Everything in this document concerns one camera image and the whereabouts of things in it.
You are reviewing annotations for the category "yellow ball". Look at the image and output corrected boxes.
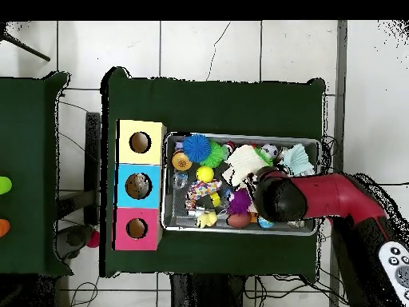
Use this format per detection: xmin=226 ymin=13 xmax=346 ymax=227
xmin=195 ymin=165 xmax=215 ymax=184

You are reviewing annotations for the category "clear mesh bin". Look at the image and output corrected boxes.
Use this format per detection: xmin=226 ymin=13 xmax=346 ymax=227
xmin=161 ymin=131 xmax=322 ymax=237

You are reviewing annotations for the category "blue spiky ball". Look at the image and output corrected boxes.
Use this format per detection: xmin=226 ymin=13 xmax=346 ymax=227
xmin=182 ymin=133 xmax=212 ymax=164

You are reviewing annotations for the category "wooden box with three holes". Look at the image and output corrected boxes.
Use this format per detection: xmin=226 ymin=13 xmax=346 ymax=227
xmin=111 ymin=119 xmax=168 ymax=252

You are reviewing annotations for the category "small green spiky ball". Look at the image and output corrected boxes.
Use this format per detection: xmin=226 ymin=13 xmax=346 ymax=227
xmin=199 ymin=140 xmax=226 ymax=169

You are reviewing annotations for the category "soccer ball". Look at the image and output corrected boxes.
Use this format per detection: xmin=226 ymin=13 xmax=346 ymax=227
xmin=260 ymin=143 xmax=279 ymax=159

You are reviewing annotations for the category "black tripod leg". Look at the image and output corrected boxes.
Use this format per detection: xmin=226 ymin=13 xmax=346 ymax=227
xmin=0 ymin=22 xmax=51 ymax=62

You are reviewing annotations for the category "dark green table cloth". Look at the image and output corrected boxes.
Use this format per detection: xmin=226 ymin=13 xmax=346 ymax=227
xmin=99 ymin=66 xmax=327 ymax=278

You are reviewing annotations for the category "yellow toy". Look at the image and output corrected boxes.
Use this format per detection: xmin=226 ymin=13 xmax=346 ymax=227
xmin=195 ymin=210 xmax=219 ymax=229

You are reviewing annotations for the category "small crushed clear bottle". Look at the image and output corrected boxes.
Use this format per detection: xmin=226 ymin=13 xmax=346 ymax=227
xmin=173 ymin=171 xmax=189 ymax=189

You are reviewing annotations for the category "crushed clear plastic bottle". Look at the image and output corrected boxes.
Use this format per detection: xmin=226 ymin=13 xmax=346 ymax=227
xmin=126 ymin=173 xmax=152 ymax=198

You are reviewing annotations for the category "small red ball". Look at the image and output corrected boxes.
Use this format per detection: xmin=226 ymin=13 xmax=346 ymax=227
xmin=85 ymin=229 xmax=101 ymax=249

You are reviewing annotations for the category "toy burger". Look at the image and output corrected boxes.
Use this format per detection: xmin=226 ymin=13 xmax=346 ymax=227
xmin=171 ymin=150 xmax=193 ymax=172

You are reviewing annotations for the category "small colourful rope toy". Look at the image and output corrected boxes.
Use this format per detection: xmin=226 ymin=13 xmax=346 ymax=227
xmin=185 ymin=178 xmax=223 ymax=210

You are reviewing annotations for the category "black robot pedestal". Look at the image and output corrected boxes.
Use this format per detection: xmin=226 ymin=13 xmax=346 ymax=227
xmin=170 ymin=273 xmax=247 ymax=307

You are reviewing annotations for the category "cream waffle cloth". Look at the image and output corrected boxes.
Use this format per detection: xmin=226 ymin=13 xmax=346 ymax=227
xmin=221 ymin=144 xmax=274 ymax=188

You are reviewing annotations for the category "purple spiky ball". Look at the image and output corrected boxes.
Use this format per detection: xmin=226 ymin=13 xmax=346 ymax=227
xmin=227 ymin=188 xmax=253 ymax=216

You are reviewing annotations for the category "green cloth side table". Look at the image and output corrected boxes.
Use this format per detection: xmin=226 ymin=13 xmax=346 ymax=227
xmin=0 ymin=71 xmax=73 ymax=277

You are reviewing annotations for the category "mint waffle cloth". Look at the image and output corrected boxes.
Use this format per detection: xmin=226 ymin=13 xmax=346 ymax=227
xmin=280 ymin=143 xmax=316 ymax=177

